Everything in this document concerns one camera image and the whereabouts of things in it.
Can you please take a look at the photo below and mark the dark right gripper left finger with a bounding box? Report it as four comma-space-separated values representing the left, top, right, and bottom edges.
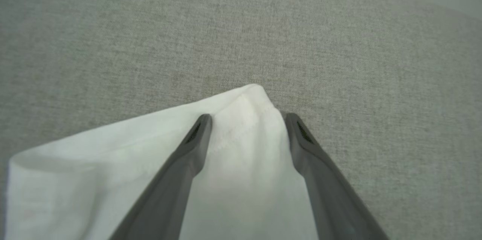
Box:
109, 113, 213, 240

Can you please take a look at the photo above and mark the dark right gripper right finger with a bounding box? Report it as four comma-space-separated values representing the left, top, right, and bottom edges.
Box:
284, 113, 390, 240

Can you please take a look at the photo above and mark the red and white jersey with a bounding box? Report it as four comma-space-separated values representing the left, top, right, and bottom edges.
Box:
4, 84, 320, 240

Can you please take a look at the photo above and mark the grey fabric sofa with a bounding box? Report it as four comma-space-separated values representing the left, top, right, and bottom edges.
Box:
0, 0, 482, 240

